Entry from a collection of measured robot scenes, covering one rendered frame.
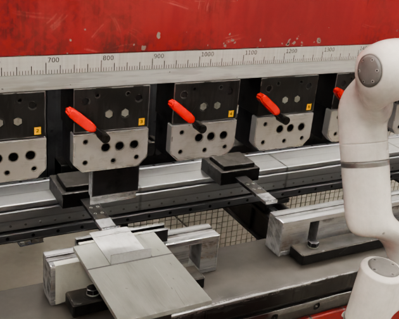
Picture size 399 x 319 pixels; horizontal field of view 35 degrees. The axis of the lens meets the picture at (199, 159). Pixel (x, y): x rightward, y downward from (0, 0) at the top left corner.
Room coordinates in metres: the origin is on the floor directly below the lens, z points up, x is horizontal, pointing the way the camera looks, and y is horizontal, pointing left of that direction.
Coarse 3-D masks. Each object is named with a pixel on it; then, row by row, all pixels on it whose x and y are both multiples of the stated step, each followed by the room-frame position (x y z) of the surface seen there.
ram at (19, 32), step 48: (0, 0) 1.02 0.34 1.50; (48, 0) 1.06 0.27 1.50; (96, 0) 1.10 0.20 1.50; (144, 0) 1.15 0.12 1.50; (192, 0) 1.20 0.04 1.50; (240, 0) 1.25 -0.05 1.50; (288, 0) 1.30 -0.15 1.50; (336, 0) 1.36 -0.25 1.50; (384, 0) 1.43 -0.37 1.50; (0, 48) 1.02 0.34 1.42; (48, 48) 1.06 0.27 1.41; (96, 48) 1.10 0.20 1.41; (144, 48) 1.15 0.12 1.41; (192, 48) 1.20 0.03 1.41; (240, 48) 1.25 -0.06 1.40
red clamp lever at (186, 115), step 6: (168, 102) 1.15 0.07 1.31; (174, 102) 1.14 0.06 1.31; (174, 108) 1.14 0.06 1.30; (180, 108) 1.15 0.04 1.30; (180, 114) 1.15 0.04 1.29; (186, 114) 1.15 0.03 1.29; (186, 120) 1.16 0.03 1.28; (192, 120) 1.16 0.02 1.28; (198, 126) 1.17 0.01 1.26; (204, 126) 1.17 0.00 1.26; (204, 132) 1.17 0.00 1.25
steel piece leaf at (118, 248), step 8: (128, 232) 1.18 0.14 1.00; (96, 240) 1.14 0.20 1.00; (104, 240) 1.14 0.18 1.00; (112, 240) 1.14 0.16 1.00; (120, 240) 1.15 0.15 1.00; (128, 240) 1.15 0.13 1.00; (136, 240) 1.15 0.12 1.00; (104, 248) 1.11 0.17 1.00; (112, 248) 1.11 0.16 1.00; (120, 248) 1.11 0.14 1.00; (128, 248) 1.12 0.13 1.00; (136, 248) 1.12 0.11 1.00; (112, 256) 1.05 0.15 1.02; (120, 256) 1.06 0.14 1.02; (128, 256) 1.07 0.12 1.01; (136, 256) 1.08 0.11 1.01; (144, 256) 1.09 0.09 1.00; (112, 264) 1.05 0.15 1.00
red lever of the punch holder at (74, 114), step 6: (66, 108) 1.05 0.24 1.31; (72, 108) 1.05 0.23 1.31; (66, 114) 1.05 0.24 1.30; (72, 114) 1.04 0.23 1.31; (78, 114) 1.05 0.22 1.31; (78, 120) 1.05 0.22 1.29; (84, 120) 1.05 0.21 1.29; (90, 120) 1.07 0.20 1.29; (84, 126) 1.05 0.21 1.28; (90, 126) 1.06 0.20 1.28; (96, 132) 1.07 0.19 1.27; (102, 132) 1.08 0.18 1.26; (102, 138) 1.07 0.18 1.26; (108, 138) 1.07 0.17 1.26
